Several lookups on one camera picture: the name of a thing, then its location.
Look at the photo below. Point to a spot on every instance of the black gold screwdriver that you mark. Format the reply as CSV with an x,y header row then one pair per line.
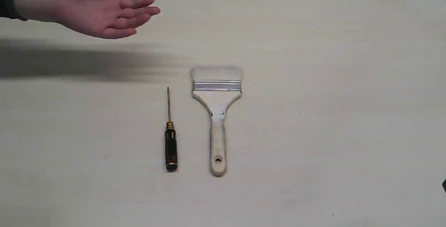
x,y
170,140

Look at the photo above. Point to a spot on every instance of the open human hand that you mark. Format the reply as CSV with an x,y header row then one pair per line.
x,y
107,19

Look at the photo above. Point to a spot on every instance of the wide wooden paint brush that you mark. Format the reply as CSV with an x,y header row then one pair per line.
x,y
217,88

